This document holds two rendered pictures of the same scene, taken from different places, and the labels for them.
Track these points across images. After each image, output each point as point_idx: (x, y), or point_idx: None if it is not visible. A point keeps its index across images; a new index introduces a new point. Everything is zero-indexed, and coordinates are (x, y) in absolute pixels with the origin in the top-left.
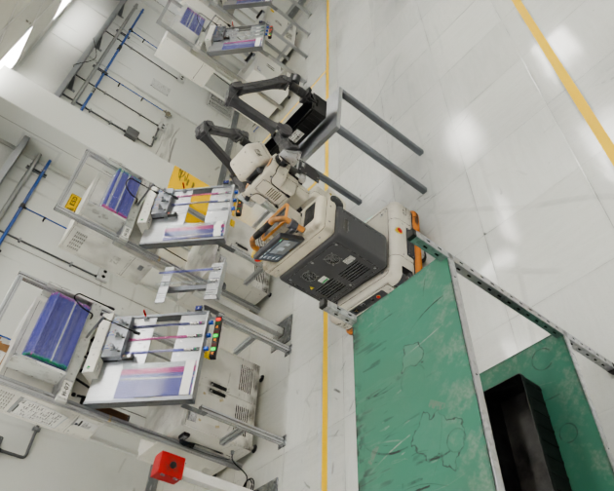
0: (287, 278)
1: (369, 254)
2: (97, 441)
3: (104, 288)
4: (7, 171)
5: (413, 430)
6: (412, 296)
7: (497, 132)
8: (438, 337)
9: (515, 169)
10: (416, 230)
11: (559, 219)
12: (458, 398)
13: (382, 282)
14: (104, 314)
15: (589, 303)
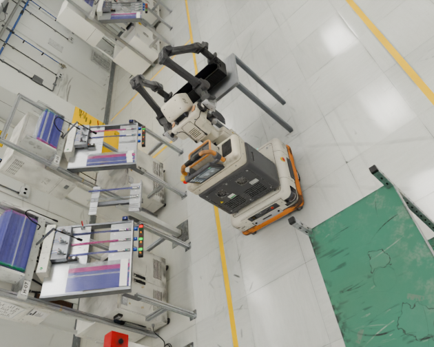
0: (204, 195)
1: (269, 177)
2: (45, 326)
3: (26, 202)
4: None
5: (397, 316)
6: (366, 214)
7: (346, 89)
8: (401, 246)
9: (364, 116)
10: (292, 159)
11: (406, 153)
12: None
13: (276, 197)
14: (48, 225)
15: None
